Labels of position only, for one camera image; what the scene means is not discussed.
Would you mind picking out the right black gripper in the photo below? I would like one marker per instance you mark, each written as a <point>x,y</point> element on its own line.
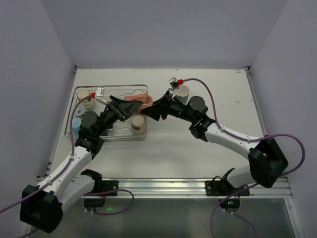
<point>165,107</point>

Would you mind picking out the pink patterned mug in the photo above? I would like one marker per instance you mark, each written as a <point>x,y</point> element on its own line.
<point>146,100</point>

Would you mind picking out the cream brown cup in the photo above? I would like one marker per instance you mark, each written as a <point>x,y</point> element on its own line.
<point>138,92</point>
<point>138,125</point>

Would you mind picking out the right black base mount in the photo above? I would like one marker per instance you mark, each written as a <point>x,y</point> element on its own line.
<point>220,187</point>

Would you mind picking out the aluminium rail frame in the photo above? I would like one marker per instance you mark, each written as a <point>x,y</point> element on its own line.
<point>193,188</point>

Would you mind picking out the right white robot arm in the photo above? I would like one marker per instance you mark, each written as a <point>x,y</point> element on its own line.
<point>266,160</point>

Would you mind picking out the light blue mug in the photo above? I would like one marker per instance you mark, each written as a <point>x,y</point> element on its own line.
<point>75,126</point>

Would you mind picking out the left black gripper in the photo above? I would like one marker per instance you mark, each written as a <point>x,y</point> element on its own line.
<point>117,111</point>

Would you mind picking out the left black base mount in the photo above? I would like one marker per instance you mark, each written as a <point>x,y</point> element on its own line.
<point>109,187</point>

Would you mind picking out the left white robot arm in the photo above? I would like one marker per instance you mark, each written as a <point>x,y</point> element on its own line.
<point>43,205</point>

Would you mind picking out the grey teal mug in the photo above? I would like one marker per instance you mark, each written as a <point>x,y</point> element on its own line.
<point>183,94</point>

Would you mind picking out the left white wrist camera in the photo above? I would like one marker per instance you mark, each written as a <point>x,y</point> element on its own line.
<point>98,95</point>

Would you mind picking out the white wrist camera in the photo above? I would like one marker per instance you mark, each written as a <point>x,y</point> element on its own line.
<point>98,95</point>
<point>175,86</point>

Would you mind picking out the metal wire dish rack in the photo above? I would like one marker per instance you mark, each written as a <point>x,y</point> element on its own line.
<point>121,130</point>

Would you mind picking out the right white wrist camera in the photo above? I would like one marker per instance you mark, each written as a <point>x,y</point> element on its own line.
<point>175,86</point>

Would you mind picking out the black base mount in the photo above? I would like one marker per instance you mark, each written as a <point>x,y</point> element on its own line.
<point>109,187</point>
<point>220,187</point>

